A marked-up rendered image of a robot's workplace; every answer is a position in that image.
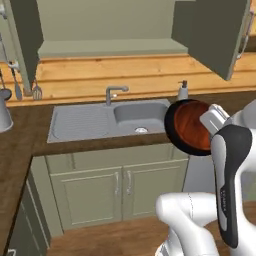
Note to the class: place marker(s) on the grey sink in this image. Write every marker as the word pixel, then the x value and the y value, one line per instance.
pixel 83 121

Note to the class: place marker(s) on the black bowl with red-brown inside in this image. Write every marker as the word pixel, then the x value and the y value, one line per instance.
pixel 188 125

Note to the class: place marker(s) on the white dishwasher front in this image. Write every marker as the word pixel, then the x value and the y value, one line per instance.
pixel 198 173

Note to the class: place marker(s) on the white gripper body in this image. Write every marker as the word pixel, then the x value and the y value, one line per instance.
pixel 214 117

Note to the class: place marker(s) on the open green wall cabinet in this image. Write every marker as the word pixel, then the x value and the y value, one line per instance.
pixel 110 30

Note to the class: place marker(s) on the green side base cabinets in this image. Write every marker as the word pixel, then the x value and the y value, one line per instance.
pixel 30 220

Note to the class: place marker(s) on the hanging grey spoon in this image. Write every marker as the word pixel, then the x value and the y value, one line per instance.
pixel 17 88

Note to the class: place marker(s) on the white soap dispenser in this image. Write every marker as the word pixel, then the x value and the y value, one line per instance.
pixel 182 91

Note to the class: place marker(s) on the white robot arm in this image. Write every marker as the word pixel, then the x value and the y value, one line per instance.
pixel 230 186

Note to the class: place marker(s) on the hanging grey whisk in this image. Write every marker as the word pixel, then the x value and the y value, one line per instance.
pixel 37 92

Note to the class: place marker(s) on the green base cabinet door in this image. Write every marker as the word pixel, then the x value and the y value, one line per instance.
pixel 86 196
pixel 153 190

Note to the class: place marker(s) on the hanging dark ladle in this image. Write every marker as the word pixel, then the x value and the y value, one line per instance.
pixel 4 93

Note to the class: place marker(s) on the green wall cabinet door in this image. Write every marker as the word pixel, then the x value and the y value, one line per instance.
pixel 28 36
pixel 213 33

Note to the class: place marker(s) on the grey tap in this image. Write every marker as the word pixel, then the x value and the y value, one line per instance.
pixel 110 91

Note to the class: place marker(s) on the green false drawer panel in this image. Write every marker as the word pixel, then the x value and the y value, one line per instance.
pixel 110 156

